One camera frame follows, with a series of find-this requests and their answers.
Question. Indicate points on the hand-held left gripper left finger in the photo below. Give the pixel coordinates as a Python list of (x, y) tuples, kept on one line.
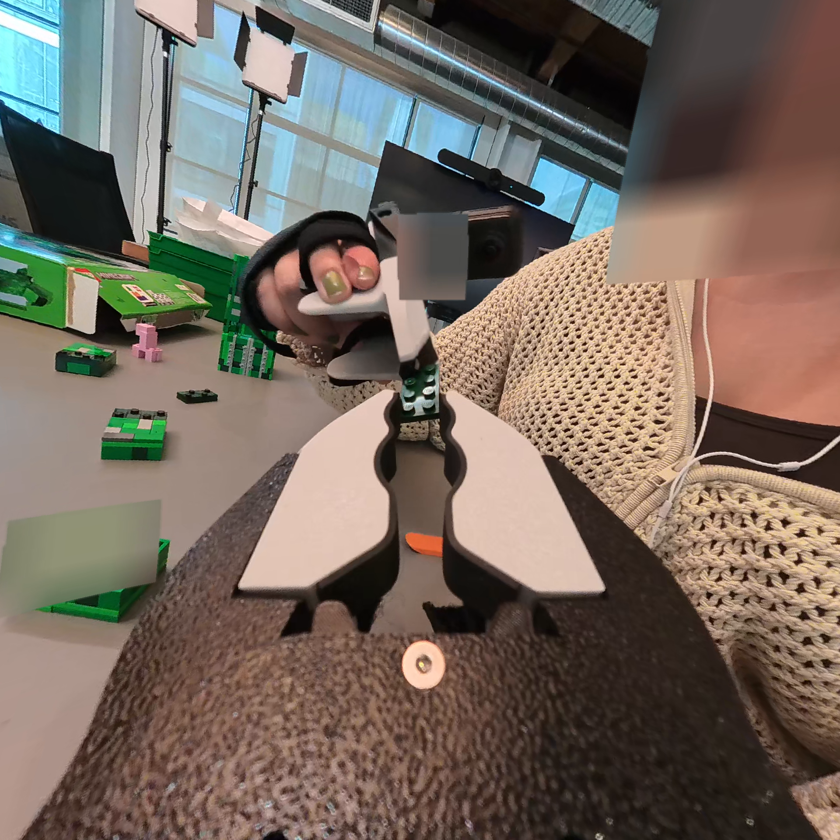
[(321, 525)]

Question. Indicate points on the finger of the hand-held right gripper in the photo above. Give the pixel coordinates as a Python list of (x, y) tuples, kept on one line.
[(412, 328)]

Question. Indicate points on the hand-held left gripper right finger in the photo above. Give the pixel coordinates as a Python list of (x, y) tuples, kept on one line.
[(525, 525)]

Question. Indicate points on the dark green lego assembly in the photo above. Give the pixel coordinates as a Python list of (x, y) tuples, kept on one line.
[(420, 394)]

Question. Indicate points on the person's right forearm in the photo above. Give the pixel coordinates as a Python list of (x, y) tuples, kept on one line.
[(354, 394)]

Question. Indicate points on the green lego creeper figure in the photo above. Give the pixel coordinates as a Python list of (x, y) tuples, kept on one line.
[(246, 354)]

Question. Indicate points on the dark green flat lego plate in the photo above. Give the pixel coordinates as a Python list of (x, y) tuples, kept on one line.
[(197, 396)]

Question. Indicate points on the green lego block dark studs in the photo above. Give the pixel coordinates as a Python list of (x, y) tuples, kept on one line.
[(134, 439)]

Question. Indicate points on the green lego face block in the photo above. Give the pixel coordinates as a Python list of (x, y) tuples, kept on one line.
[(98, 607)]

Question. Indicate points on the pink lego pig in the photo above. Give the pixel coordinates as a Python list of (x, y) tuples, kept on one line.
[(148, 344)]

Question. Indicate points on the dark green lego cube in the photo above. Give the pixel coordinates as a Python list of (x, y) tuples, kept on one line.
[(85, 361)]

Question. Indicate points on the green cardboard lego box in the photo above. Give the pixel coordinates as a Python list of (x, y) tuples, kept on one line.
[(39, 253)]

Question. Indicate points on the person's right hand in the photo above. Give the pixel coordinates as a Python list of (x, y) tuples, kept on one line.
[(282, 295)]

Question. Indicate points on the black video bar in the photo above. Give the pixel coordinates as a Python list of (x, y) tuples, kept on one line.
[(485, 174)]

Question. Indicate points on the orange brick separator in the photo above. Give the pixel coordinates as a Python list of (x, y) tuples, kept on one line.
[(425, 544)]

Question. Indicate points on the large black display screen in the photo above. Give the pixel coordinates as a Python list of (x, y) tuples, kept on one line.
[(407, 177)]

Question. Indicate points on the white paper sheets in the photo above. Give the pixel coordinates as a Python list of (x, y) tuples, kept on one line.
[(216, 226)]

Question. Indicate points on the green plastic storage bin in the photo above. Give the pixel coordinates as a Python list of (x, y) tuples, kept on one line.
[(190, 262)]

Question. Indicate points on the black top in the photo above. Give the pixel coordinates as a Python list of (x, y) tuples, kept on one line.
[(774, 433)]

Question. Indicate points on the studio panel light on stand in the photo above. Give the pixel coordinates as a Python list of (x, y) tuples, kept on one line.
[(170, 16), (269, 62)]

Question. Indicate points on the silver ventilation duct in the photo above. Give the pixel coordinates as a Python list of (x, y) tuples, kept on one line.
[(525, 98)]

